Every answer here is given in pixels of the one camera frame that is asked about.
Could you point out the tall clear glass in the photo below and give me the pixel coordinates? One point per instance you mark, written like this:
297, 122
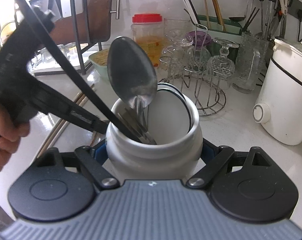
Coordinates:
174, 26

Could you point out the crystal goblet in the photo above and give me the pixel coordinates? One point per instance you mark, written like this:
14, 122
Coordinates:
222, 67

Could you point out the clear stemmed glass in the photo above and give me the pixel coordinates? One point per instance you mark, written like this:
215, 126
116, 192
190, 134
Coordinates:
177, 52

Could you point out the black chopstick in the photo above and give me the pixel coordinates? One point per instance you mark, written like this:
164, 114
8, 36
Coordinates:
97, 103

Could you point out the white ceramic jar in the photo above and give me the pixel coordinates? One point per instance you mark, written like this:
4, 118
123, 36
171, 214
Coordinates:
153, 160

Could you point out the bunch of assorted chopsticks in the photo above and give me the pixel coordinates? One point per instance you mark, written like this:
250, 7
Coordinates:
216, 7

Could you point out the white electric cooker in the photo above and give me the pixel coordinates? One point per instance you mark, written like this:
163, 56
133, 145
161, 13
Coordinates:
286, 95

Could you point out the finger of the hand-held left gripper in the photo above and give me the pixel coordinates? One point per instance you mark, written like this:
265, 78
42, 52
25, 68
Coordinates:
33, 27
70, 110

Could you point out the bundle of bamboo sticks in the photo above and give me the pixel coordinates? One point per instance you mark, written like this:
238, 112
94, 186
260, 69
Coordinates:
100, 58

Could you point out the green plastic basket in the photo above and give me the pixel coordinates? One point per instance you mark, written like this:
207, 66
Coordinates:
99, 70

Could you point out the white drying tray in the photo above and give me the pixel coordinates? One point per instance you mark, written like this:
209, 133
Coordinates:
53, 71

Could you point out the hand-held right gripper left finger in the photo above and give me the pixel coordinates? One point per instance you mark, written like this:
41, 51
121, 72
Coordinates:
99, 152

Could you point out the clear glass tumbler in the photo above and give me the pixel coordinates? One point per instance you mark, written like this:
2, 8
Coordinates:
71, 48
44, 56

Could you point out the silver spoon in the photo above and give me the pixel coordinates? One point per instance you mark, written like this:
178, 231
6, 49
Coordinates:
131, 72

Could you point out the white square board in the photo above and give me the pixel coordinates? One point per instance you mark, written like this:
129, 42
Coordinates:
70, 2

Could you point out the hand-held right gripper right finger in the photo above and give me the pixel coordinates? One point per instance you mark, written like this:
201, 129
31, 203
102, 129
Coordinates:
209, 152

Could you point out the textured glass pitcher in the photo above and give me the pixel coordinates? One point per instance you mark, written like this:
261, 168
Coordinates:
248, 65

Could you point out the row of hanging kitchen tools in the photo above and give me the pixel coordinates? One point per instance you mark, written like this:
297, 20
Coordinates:
273, 7

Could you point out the person's left hand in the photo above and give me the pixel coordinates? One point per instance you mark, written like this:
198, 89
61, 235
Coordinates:
8, 152

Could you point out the red lid plastic jar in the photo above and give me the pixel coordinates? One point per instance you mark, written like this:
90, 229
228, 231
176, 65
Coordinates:
147, 37

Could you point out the wooden cutting board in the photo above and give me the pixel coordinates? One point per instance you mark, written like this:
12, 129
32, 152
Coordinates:
95, 12

